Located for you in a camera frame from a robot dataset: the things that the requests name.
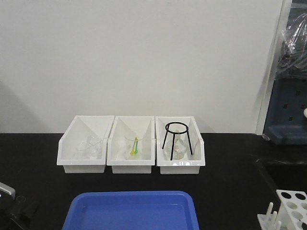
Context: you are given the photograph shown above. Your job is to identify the blue-grey pegboard drying rack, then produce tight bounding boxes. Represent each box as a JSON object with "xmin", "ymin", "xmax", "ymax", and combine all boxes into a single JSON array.
[{"xmin": 262, "ymin": 0, "xmax": 307, "ymax": 145}]

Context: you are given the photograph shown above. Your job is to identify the blue plastic tray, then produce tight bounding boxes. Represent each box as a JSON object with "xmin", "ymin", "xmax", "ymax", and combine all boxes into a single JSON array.
[{"xmin": 62, "ymin": 191, "xmax": 199, "ymax": 230}]

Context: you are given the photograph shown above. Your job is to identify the white test tube rack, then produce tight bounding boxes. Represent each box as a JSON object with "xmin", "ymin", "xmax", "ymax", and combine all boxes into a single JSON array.
[{"xmin": 257, "ymin": 189, "xmax": 307, "ymax": 230}]

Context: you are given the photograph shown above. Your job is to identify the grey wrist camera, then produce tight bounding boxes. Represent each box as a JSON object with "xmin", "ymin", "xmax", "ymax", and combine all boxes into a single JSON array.
[{"xmin": 0, "ymin": 182, "xmax": 16, "ymax": 200}]

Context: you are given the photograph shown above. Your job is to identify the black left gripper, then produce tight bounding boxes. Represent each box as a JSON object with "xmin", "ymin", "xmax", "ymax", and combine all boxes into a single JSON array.
[{"xmin": 0, "ymin": 190, "xmax": 39, "ymax": 230}]

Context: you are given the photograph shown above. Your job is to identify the middle white storage bin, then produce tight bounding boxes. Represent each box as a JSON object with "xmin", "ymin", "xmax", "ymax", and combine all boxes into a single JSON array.
[{"xmin": 106, "ymin": 116, "xmax": 156, "ymax": 174}]

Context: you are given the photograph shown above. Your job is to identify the left white storage bin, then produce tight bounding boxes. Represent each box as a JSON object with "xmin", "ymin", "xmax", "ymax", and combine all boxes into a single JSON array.
[{"xmin": 57, "ymin": 115, "xmax": 115, "ymax": 173}]

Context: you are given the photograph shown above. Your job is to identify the clear plastic bag of pegs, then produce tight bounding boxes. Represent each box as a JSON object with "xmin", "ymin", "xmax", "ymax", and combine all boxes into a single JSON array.
[{"xmin": 275, "ymin": 12, "xmax": 307, "ymax": 80}]

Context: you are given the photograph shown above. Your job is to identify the black lab sink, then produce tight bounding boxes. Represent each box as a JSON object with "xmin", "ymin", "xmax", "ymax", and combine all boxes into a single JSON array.
[{"xmin": 255, "ymin": 159, "xmax": 307, "ymax": 192}]

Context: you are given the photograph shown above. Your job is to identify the white lab faucet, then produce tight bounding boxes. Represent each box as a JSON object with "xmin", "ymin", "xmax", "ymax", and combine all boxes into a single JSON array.
[{"xmin": 303, "ymin": 108, "xmax": 307, "ymax": 118}]

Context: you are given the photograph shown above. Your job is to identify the beaker with coloured droppers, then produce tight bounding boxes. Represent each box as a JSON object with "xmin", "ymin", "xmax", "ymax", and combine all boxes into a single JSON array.
[{"xmin": 124, "ymin": 136, "xmax": 143, "ymax": 160}]

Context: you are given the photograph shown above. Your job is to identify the white storage bin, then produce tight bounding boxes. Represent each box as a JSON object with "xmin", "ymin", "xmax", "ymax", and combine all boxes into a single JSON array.
[
  {"xmin": 106, "ymin": 116, "xmax": 156, "ymax": 174},
  {"xmin": 155, "ymin": 116, "xmax": 205, "ymax": 174},
  {"xmin": 57, "ymin": 115, "xmax": 115, "ymax": 173}
]

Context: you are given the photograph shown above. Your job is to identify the right white storage bin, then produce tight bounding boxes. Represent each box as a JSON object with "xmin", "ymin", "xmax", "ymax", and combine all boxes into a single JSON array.
[{"xmin": 155, "ymin": 116, "xmax": 205, "ymax": 174}]

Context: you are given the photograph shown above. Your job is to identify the clear beakers in left bin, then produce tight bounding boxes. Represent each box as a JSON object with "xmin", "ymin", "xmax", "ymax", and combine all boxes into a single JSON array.
[{"xmin": 75, "ymin": 135, "xmax": 102, "ymax": 160}]

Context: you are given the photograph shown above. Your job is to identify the clear glass test tube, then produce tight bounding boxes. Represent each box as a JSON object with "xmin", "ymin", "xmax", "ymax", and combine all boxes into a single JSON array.
[{"xmin": 15, "ymin": 195, "xmax": 26, "ymax": 205}]

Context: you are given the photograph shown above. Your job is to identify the black wire tripod stand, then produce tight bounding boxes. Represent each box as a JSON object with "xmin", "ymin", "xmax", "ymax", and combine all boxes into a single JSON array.
[{"xmin": 162, "ymin": 122, "xmax": 194, "ymax": 161}]

